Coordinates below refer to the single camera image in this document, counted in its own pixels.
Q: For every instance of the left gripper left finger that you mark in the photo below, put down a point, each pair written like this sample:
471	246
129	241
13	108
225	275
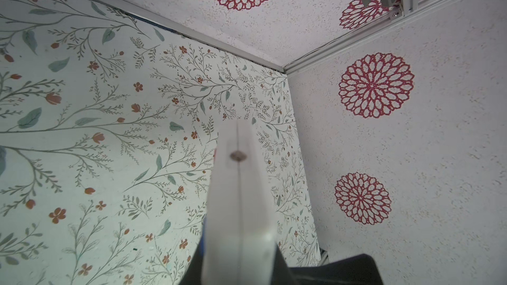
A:
221	233

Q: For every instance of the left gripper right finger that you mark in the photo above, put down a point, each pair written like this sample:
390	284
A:
258	225

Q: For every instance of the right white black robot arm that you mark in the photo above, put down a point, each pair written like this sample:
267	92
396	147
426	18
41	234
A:
360	269

